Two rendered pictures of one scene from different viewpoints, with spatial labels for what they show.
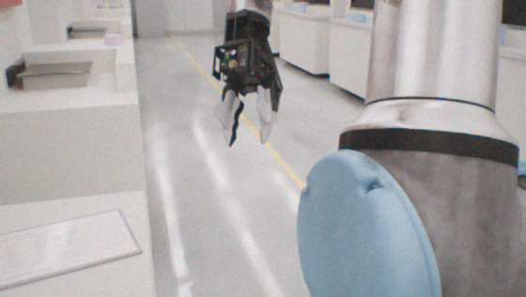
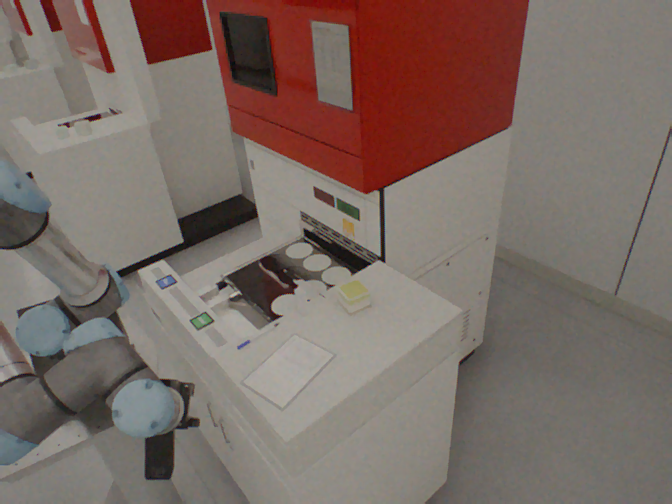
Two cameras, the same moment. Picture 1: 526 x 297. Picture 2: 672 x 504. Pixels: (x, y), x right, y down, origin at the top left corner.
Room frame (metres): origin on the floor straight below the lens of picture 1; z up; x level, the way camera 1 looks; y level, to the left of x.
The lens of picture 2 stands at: (1.39, 0.12, 1.90)
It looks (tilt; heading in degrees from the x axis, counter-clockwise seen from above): 34 degrees down; 159
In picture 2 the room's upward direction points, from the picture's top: 5 degrees counter-clockwise
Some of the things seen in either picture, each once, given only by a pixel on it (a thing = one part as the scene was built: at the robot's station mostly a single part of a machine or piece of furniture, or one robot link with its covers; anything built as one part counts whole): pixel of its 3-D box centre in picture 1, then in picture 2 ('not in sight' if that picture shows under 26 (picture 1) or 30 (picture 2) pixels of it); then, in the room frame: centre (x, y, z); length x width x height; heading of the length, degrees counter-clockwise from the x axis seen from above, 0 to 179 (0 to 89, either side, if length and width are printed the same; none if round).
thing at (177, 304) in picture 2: not in sight; (189, 318); (0.14, 0.09, 0.89); 0.55 x 0.09 x 0.14; 15
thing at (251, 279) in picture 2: not in sight; (292, 276); (0.11, 0.46, 0.90); 0.34 x 0.34 x 0.01; 15
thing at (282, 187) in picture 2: not in sight; (307, 203); (-0.14, 0.62, 1.02); 0.82 x 0.03 x 0.40; 15
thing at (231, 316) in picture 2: not in sight; (230, 322); (0.19, 0.21, 0.87); 0.36 x 0.08 x 0.03; 15
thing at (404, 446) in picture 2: not in sight; (298, 398); (0.21, 0.38, 0.41); 0.97 x 0.64 x 0.82; 15
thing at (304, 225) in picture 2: not in sight; (336, 250); (0.03, 0.65, 0.89); 0.44 x 0.02 x 0.10; 15
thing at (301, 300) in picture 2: not in sight; (305, 292); (0.37, 0.42, 1.03); 0.06 x 0.04 x 0.13; 105
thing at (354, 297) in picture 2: not in sight; (354, 297); (0.42, 0.54, 1.00); 0.07 x 0.07 x 0.07; 4
